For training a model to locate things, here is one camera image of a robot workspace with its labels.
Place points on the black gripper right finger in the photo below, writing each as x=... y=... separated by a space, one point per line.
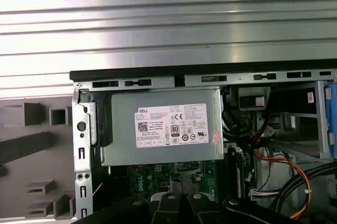
x=237 y=213

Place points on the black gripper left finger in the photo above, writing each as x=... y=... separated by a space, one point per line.
x=126 y=211

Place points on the dark RAM stick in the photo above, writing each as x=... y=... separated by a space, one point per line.
x=243 y=171

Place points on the green motherboard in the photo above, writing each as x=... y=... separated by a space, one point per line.
x=205 y=182

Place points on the grey power supply unit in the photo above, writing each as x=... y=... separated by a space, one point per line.
x=123 y=129

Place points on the grey parts rack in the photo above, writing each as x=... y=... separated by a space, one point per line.
x=39 y=161

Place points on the silver drive cage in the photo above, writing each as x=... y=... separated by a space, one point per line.
x=319 y=118

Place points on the blue plastic drive carrier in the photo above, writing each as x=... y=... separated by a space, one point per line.
x=332 y=124

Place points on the black PC case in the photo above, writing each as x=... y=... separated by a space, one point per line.
x=158 y=74

